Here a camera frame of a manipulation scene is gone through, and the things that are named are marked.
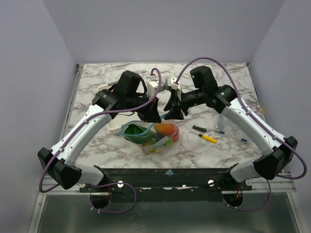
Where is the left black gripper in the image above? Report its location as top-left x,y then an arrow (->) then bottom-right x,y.
126,92 -> 162,124

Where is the orange red toy mango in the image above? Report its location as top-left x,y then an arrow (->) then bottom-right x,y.
154,123 -> 175,136

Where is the clear zip top bag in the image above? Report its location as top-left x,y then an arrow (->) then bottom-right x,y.
118,120 -> 180,153

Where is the green toy leaf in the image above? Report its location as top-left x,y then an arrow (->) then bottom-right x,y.
164,138 -> 174,148
124,124 -> 155,145

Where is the yellow toy starfruit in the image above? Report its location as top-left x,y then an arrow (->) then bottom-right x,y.
147,148 -> 161,153

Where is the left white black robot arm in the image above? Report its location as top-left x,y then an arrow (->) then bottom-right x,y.
37,70 -> 162,192

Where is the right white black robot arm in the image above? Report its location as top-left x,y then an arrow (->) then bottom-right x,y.
164,66 -> 298,190

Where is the black comb strip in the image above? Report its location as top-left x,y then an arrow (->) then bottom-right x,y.
192,125 -> 207,133

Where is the white plastic basket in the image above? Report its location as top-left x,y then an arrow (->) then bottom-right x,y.
97,81 -> 127,134

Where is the yellow black utility knife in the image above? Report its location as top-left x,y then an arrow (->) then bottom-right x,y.
198,134 -> 218,143

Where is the clear plastic screw box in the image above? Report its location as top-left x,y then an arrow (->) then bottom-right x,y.
215,114 -> 249,143

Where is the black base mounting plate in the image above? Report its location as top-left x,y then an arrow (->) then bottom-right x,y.
79,168 -> 252,202

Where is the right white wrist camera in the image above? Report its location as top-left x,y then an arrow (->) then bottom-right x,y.
165,78 -> 182,100

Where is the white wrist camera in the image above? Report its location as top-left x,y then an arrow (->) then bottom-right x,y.
146,74 -> 165,98
165,78 -> 182,100

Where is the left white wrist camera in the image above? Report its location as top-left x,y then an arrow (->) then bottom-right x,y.
146,74 -> 165,98

